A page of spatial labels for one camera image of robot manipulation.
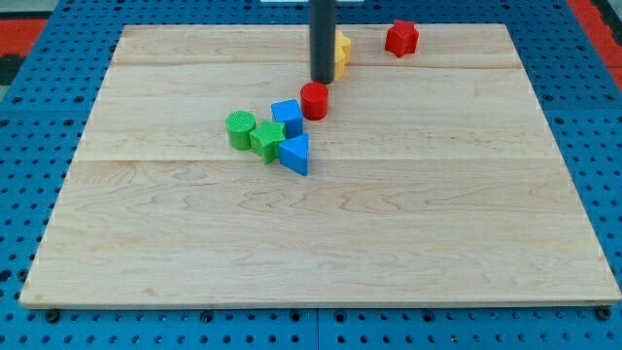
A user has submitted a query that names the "yellow heart block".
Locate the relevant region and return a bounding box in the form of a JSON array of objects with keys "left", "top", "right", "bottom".
[{"left": 333, "top": 47, "right": 347, "bottom": 82}]

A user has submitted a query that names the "yellow hexagon block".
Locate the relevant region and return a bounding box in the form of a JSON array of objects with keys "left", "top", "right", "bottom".
[{"left": 335, "top": 30, "right": 352, "bottom": 64}]

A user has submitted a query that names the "blue triangle block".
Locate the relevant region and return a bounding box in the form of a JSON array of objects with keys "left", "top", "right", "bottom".
[{"left": 279, "top": 133, "right": 310, "bottom": 176}]

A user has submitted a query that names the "green star block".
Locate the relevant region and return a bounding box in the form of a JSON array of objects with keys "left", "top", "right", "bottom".
[{"left": 250, "top": 120, "right": 286, "bottom": 164}]

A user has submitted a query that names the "blue cube block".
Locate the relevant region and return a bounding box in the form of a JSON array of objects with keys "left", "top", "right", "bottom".
[{"left": 271, "top": 99, "right": 303, "bottom": 138}]

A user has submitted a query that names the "red cylinder block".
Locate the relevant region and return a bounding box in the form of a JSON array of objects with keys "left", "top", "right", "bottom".
[{"left": 300, "top": 82, "right": 329, "bottom": 121}]

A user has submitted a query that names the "green cylinder block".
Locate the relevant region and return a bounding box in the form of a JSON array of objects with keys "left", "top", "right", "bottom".
[{"left": 225, "top": 110, "right": 256, "bottom": 151}]

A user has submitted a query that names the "light wooden board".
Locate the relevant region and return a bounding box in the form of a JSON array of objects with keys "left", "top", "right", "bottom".
[{"left": 19, "top": 24, "right": 621, "bottom": 310}]

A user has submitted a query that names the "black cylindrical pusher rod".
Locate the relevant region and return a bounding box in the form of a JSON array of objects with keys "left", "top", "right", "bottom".
[{"left": 309, "top": 0, "right": 336, "bottom": 85}]

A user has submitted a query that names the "red star block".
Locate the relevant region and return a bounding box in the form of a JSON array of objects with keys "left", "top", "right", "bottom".
[{"left": 385, "top": 19, "right": 419, "bottom": 57}]

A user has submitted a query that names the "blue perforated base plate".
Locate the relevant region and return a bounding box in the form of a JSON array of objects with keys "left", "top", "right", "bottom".
[{"left": 1, "top": 0, "right": 621, "bottom": 349}]

